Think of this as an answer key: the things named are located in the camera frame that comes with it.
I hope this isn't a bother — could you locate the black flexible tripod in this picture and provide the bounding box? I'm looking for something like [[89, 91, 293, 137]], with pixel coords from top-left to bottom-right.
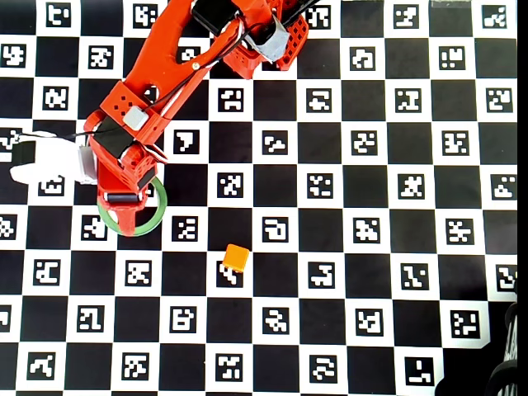
[[484, 284, 519, 396]]

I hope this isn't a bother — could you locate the orange cube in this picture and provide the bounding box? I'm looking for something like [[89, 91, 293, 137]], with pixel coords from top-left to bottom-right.
[[221, 243, 251, 274]]

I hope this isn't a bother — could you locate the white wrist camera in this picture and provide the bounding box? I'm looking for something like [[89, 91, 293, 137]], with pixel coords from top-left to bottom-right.
[[8, 130, 100, 186]]

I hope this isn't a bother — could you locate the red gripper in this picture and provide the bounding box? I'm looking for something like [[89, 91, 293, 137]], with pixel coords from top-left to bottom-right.
[[97, 144, 160, 239]]

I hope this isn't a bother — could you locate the small white square clip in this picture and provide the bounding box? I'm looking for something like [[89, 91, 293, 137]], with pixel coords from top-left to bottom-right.
[[122, 106, 150, 131]]

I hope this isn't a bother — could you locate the green ring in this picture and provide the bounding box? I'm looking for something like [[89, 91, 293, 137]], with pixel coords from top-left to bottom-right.
[[97, 177, 168, 238]]

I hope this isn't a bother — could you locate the thin black camera cable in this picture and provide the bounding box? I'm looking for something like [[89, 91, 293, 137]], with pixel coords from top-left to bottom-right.
[[72, 22, 281, 139]]

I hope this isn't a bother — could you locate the black white marker mat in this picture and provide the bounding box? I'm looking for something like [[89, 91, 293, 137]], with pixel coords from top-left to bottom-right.
[[0, 0, 519, 396]]

